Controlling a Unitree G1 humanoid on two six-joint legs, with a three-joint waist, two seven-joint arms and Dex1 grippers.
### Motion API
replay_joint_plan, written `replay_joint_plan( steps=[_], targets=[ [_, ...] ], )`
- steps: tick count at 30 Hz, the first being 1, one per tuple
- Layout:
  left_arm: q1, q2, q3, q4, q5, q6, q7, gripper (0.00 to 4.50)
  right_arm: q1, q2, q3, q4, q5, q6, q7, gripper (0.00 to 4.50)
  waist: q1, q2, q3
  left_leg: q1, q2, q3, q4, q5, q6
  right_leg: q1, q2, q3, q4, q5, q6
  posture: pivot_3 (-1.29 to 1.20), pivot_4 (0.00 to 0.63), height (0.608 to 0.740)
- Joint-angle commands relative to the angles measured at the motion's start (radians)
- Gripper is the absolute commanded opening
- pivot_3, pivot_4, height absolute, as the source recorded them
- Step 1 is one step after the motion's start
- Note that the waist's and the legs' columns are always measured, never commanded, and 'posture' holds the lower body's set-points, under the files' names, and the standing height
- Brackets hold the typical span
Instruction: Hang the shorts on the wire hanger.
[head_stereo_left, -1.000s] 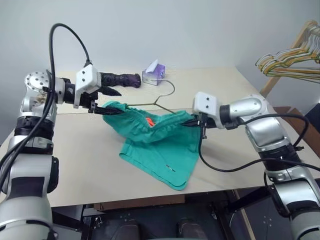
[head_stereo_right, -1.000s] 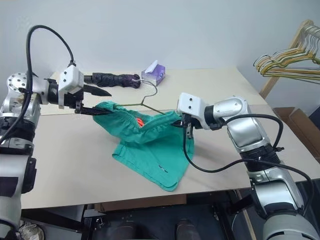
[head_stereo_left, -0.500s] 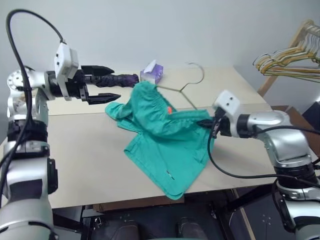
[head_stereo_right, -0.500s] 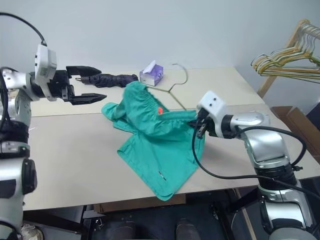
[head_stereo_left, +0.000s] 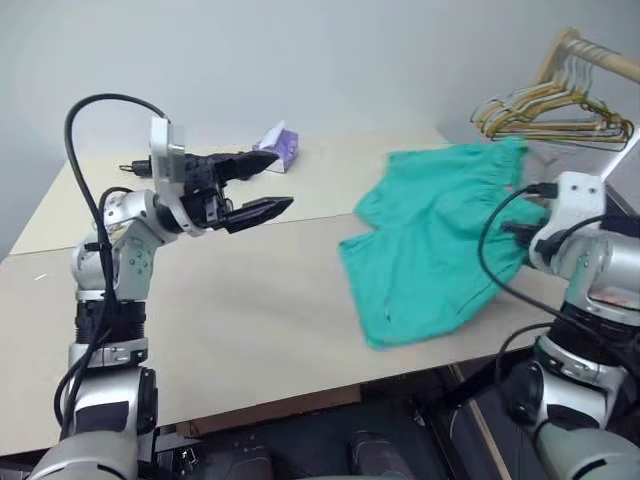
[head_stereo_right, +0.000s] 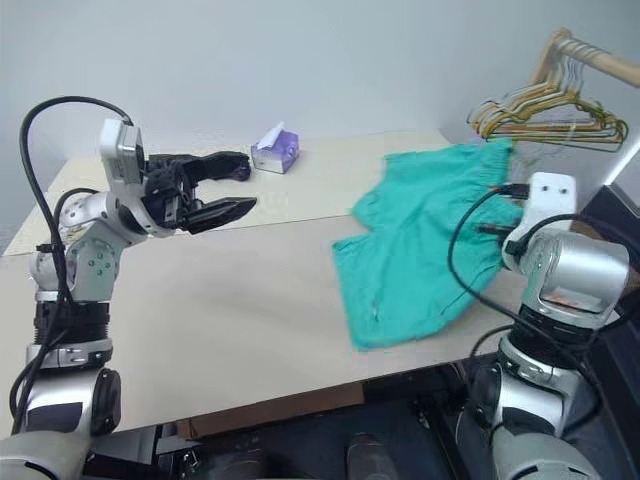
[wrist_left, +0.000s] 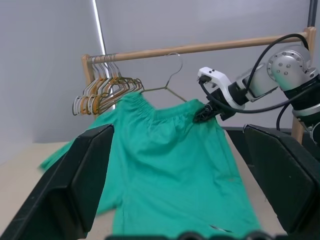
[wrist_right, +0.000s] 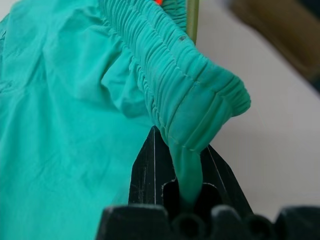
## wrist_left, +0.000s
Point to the bunch of empty hangers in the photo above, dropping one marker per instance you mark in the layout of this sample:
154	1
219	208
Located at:
105	103

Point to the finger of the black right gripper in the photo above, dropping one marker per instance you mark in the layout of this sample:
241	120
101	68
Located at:
203	118
208	110

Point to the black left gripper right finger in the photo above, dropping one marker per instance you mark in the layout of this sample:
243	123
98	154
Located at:
282	180

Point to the black ribbed pole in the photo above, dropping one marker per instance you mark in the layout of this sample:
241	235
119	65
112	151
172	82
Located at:
311	12

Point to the green shorts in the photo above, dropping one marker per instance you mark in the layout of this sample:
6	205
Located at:
170	162

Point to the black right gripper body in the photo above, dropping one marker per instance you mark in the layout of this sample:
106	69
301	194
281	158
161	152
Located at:
220	105

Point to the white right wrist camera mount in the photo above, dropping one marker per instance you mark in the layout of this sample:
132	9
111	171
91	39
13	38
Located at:
220	77

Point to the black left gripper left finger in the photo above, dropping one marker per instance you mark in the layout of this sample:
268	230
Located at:
62	187

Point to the wooden clothes rack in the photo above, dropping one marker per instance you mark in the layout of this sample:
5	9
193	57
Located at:
200	47

